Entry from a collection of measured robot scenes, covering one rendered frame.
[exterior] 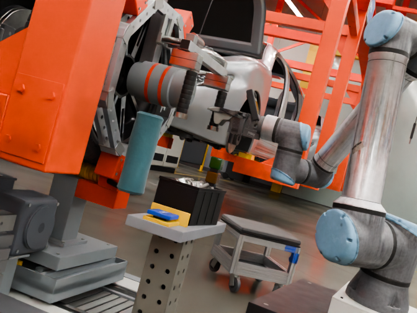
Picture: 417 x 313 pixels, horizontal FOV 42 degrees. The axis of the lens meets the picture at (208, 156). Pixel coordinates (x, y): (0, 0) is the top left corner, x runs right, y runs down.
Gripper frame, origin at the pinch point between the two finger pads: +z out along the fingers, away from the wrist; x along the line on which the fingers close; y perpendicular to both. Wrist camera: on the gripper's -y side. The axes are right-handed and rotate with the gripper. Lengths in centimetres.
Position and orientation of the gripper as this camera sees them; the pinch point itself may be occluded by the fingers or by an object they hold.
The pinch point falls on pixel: (213, 108)
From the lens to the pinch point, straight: 199.2
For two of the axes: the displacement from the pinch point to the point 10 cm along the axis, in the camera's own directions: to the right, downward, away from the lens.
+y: -2.6, 9.7, 0.1
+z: -9.2, -2.5, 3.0
